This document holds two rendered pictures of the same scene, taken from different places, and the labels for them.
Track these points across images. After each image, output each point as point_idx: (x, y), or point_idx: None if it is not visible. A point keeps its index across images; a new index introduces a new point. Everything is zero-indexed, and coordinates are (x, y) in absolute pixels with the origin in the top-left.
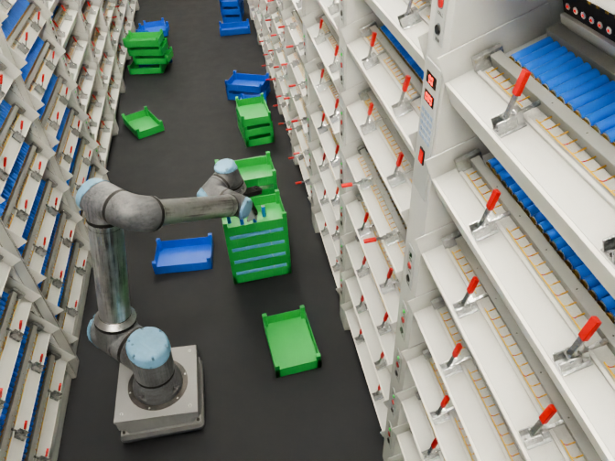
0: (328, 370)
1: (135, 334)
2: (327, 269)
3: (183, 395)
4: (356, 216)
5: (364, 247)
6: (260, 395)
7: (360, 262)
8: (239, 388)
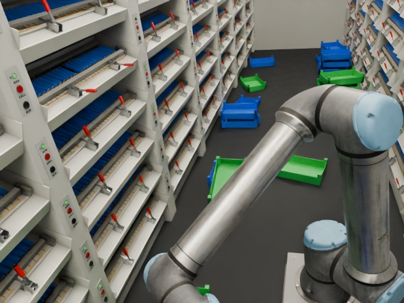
0: None
1: (339, 238)
2: None
3: (299, 267)
4: (78, 163)
5: (106, 140)
6: (231, 285)
7: (98, 201)
8: (248, 299)
